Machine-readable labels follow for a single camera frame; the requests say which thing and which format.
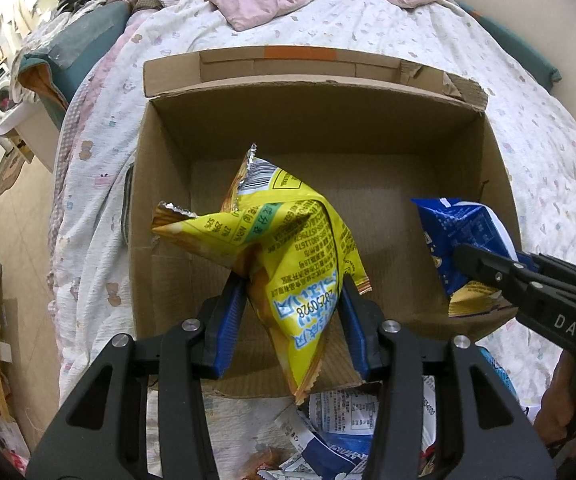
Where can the teal orange folded blanket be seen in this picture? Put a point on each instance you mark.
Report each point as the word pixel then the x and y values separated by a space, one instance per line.
pixel 57 57

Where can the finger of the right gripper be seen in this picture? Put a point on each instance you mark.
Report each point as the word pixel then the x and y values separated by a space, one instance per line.
pixel 511 277
pixel 558 269

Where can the teal cushion by wall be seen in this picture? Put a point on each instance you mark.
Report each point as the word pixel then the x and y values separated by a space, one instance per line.
pixel 513 50

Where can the white storage box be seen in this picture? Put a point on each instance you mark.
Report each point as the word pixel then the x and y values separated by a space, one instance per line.
pixel 31 122

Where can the yellow chip bag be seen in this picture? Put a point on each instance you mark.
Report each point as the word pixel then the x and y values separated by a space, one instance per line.
pixel 291 244

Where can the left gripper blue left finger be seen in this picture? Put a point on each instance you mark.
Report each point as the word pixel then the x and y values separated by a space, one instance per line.
pixel 221 318

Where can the white patterned bed quilt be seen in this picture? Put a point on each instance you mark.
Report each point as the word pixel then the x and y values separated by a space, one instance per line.
pixel 108 370

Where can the dark blue snack bag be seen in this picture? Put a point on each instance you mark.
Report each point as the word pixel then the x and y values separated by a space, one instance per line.
pixel 450 223

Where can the blue white cracker bag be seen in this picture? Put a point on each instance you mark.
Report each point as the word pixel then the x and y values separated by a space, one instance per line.
pixel 332 436

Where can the person's right hand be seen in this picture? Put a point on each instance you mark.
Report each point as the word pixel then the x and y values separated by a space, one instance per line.
pixel 558 403

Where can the open cardboard box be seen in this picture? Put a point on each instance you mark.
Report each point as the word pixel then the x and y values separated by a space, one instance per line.
pixel 297 166

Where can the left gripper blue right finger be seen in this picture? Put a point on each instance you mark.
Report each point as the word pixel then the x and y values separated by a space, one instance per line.
pixel 361 319

